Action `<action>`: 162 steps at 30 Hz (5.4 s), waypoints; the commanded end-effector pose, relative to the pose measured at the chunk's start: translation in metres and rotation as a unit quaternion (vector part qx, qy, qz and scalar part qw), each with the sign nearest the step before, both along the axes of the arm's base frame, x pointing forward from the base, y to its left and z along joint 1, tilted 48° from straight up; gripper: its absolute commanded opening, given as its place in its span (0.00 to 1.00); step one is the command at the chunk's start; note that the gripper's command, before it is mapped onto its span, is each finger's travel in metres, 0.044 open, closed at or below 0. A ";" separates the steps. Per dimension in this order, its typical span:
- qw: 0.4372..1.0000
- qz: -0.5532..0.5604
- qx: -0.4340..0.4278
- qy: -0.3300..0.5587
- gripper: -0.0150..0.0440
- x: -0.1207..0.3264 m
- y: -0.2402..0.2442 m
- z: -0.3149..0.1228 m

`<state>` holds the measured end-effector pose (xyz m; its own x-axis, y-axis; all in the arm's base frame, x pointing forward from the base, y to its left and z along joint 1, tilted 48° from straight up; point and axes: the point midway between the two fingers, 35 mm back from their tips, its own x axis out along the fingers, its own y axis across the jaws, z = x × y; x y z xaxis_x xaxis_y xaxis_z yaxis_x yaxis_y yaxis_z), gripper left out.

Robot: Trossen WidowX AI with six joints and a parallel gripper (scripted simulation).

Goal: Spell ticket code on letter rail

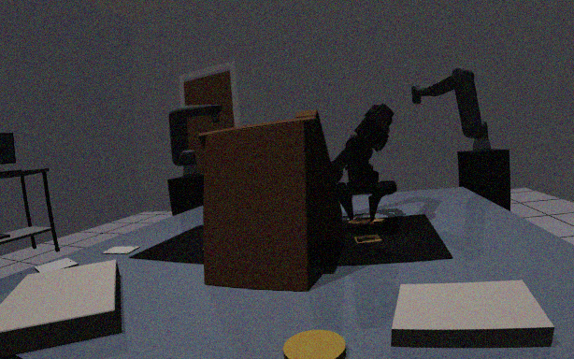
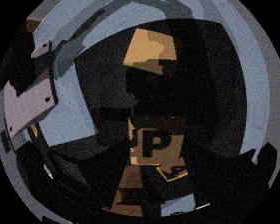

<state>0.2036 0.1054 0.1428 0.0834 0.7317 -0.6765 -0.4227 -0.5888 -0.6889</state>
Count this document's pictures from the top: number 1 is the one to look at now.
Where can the brown board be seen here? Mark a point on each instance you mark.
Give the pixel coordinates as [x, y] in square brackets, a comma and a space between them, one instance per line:
[269, 190]

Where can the yellow round disc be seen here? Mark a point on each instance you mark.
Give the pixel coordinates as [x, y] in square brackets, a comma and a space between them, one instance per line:
[315, 344]

